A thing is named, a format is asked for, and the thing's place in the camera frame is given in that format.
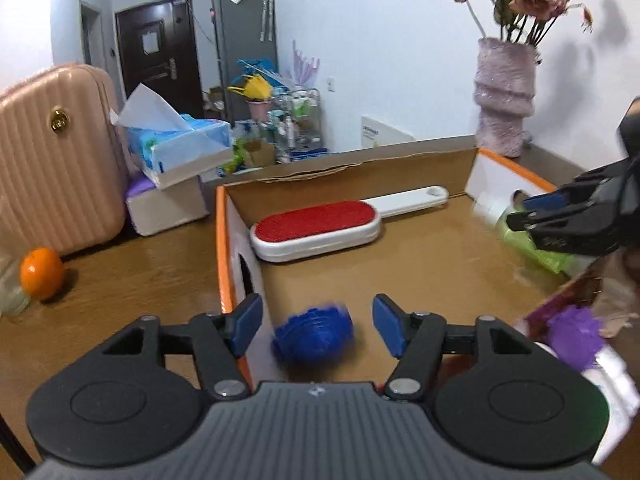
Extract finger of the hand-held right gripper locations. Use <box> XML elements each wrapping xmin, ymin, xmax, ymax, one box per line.
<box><xmin>522</xmin><ymin>159</ymin><xmax>629</xmax><ymax>210</ymax></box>
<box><xmin>506</xmin><ymin>180</ymin><xmax>624</xmax><ymax>234</ymax></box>

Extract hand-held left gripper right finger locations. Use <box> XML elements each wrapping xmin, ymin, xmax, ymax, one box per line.
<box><xmin>372</xmin><ymin>294</ymin><xmax>533</xmax><ymax>403</ymax></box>

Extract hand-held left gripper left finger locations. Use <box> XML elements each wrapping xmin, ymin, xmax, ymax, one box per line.
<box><xmin>97</xmin><ymin>292</ymin><xmax>264</xmax><ymax>402</ymax></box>

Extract green bottle with white cap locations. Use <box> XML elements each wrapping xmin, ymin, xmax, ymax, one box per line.
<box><xmin>472</xmin><ymin>194</ymin><xmax>576</xmax><ymax>274</ymax></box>

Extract printed cardboard box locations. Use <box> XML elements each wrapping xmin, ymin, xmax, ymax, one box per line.
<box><xmin>215</xmin><ymin>133</ymin><xmax>598</xmax><ymax>396</ymax></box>

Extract blue ridged plastic toy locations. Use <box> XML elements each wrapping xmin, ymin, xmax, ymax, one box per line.
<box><xmin>271</xmin><ymin>302</ymin><xmax>354</xmax><ymax>365</ymax></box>

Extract purple gear-shaped ring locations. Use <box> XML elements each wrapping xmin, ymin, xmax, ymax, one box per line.
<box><xmin>546</xmin><ymin>305</ymin><xmax>607</xmax><ymax>372</ymax></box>

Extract maroon packet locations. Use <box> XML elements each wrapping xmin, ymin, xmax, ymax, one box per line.
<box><xmin>520</xmin><ymin>267</ymin><xmax>601</xmax><ymax>333</ymax></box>

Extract crumpled brown paper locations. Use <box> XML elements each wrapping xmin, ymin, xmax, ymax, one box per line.
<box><xmin>594</xmin><ymin>255</ymin><xmax>640</xmax><ymax>339</ymax></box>

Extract pink textured vase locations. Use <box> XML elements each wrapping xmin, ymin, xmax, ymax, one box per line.
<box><xmin>472</xmin><ymin>37</ymin><xmax>539</xmax><ymax>158</ymax></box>

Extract red and white lint brush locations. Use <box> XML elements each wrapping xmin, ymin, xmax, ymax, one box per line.
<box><xmin>249</xmin><ymin>186</ymin><xmax>449</xmax><ymax>262</ymax></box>

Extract white box with purple lid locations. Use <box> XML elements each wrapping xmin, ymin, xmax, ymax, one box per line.
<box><xmin>125</xmin><ymin>175</ymin><xmax>211</xmax><ymax>237</ymax></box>

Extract white plastic container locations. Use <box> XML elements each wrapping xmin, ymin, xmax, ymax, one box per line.
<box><xmin>582</xmin><ymin>342</ymin><xmax>640</xmax><ymax>463</ymax></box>

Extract white flat panel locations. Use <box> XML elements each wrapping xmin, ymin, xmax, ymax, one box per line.
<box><xmin>360</xmin><ymin>114</ymin><xmax>416</xmax><ymax>150</ymax></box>

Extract small brown cardboard box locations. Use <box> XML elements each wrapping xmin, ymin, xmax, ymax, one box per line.
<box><xmin>242</xmin><ymin>140</ymin><xmax>276</xmax><ymax>167</ymax></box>

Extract blue tissue box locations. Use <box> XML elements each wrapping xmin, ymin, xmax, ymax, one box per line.
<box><xmin>110</xmin><ymin>82</ymin><xmax>235</xmax><ymax>190</ymax></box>

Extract metal trolley rack with bottles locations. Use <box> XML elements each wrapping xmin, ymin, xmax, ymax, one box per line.
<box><xmin>270</xmin><ymin>87</ymin><xmax>324</xmax><ymax>154</ymax></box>

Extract pink plastic pot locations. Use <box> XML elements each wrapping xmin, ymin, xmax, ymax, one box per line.
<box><xmin>246</xmin><ymin>99</ymin><xmax>274</xmax><ymax>122</ymax></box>

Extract orange fruit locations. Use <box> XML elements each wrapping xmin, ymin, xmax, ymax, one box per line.
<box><xmin>20</xmin><ymin>247</ymin><xmax>66</xmax><ymax>302</ymax></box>

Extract clear drinking glass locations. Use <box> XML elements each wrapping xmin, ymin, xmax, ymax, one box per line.
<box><xmin>0</xmin><ymin>255</ymin><xmax>32</xmax><ymax>317</ymax></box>

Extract pink ribbed suitcase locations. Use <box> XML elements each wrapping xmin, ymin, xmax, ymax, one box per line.
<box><xmin>0</xmin><ymin>62</ymin><xmax>129</xmax><ymax>257</ymax></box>

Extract blue folded item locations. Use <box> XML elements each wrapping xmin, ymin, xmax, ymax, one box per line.
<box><xmin>237</xmin><ymin>58</ymin><xmax>281</xmax><ymax>86</ymax></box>

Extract pale purple hangers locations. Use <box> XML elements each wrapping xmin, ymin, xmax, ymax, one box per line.
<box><xmin>291</xmin><ymin>40</ymin><xmax>321</xmax><ymax>89</ymax></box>

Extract dark brown entrance door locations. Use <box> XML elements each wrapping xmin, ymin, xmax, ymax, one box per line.
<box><xmin>115</xmin><ymin>0</ymin><xmax>204</xmax><ymax>119</ymax></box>

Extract grey refrigerator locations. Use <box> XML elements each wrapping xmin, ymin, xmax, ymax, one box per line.
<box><xmin>210</xmin><ymin>0</ymin><xmax>280</xmax><ymax>124</ymax></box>

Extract grey interior door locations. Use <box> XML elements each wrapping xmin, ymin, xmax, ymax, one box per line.
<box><xmin>80</xmin><ymin>0</ymin><xmax>109</xmax><ymax>69</ymax></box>

